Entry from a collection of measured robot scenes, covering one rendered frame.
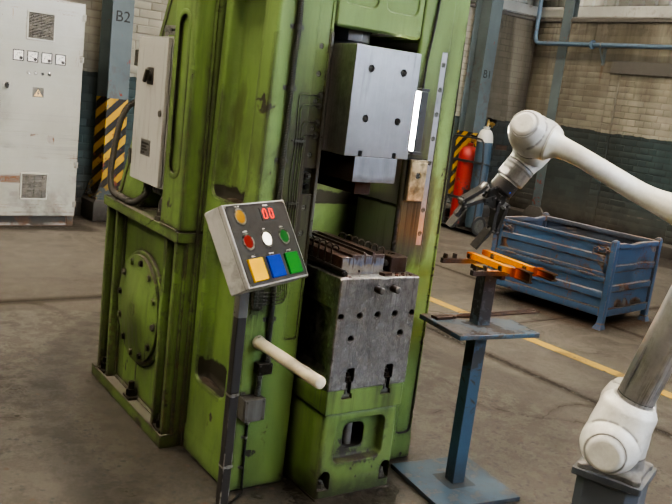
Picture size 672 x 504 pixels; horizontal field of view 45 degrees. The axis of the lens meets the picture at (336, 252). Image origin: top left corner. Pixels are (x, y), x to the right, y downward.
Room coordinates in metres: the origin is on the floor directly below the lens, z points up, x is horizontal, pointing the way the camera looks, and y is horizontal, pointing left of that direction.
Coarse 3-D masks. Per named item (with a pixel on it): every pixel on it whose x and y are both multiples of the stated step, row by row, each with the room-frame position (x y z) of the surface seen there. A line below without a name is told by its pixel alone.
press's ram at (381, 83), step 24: (336, 48) 3.08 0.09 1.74; (360, 48) 2.98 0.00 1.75; (384, 48) 3.04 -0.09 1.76; (336, 72) 3.07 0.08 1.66; (360, 72) 2.99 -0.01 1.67; (384, 72) 3.05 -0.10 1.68; (408, 72) 3.12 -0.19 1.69; (336, 96) 3.05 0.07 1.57; (360, 96) 3.00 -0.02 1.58; (384, 96) 3.06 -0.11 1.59; (408, 96) 3.12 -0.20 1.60; (336, 120) 3.04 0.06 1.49; (360, 120) 3.00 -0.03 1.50; (384, 120) 3.07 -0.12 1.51; (408, 120) 3.13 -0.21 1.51; (336, 144) 3.02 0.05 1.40; (360, 144) 3.01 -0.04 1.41; (384, 144) 3.08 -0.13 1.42; (408, 144) 3.14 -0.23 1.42
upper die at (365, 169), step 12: (324, 156) 3.17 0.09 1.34; (336, 156) 3.10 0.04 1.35; (348, 156) 3.04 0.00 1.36; (324, 168) 3.16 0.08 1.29; (336, 168) 3.09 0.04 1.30; (348, 168) 3.03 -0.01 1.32; (360, 168) 3.02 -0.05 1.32; (372, 168) 3.05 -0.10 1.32; (384, 168) 3.08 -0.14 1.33; (348, 180) 3.02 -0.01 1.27; (360, 180) 3.02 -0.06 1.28; (372, 180) 3.06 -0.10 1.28; (384, 180) 3.09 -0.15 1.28
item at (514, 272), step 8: (472, 256) 3.33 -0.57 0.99; (480, 256) 3.29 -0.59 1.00; (488, 264) 3.23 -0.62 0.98; (496, 264) 3.19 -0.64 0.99; (504, 264) 3.18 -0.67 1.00; (512, 272) 3.08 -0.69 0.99; (520, 272) 3.07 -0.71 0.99; (528, 272) 3.02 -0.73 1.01; (520, 280) 3.05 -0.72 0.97; (528, 280) 3.02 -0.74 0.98
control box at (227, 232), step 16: (224, 208) 2.52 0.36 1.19; (240, 208) 2.58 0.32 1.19; (256, 208) 2.66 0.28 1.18; (272, 208) 2.73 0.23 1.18; (208, 224) 2.54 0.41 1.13; (224, 224) 2.51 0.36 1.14; (240, 224) 2.55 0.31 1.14; (256, 224) 2.62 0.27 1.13; (272, 224) 2.69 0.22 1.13; (288, 224) 2.77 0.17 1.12; (224, 240) 2.50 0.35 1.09; (240, 240) 2.51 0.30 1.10; (256, 240) 2.58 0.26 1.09; (272, 240) 2.65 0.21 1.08; (288, 240) 2.72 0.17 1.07; (224, 256) 2.50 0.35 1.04; (240, 256) 2.48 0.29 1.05; (256, 256) 2.54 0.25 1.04; (224, 272) 2.50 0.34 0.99; (240, 272) 2.47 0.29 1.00; (288, 272) 2.65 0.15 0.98; (304, 272) 2.72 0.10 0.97; (240, 288) 2.46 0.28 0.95; (256, 288) 2.50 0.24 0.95
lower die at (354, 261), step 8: (312, 232) 3.36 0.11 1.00; (312, 240) 3.26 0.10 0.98; (328, 240) 3.26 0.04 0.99; (344, 240) 3.31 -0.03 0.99; (320, 248) 3.14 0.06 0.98; (328, 248) 3.15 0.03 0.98; (336, 248) 3.12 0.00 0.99; (344, 248) 3.14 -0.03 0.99; (352, 248) 3.12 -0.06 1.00; (368, 248) 3.19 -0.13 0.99; (320, 256) 3.12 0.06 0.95; (328, 256) 3.08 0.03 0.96; (336, 256) 3.04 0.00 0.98; (344, 256) 3.03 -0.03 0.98; (352, 256) 3.03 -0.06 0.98; (360, 256) 3.05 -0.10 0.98; (368, 256) 3.07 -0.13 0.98; (376, 256) 3.09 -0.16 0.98; (384, 256) 3.12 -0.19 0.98; (336, 264) 3.03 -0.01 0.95; (344, 264) 3.01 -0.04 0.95; (352, 264) 3.03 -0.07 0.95; (360, 264) 3.05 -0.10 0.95; (368, 264) 3.07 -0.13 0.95; (376, 264) 3.10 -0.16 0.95; (352, 272) 3.03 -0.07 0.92; (360, 272) 3.06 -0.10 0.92; (368, 272) 3.08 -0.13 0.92; (376, 272) 3.10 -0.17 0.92
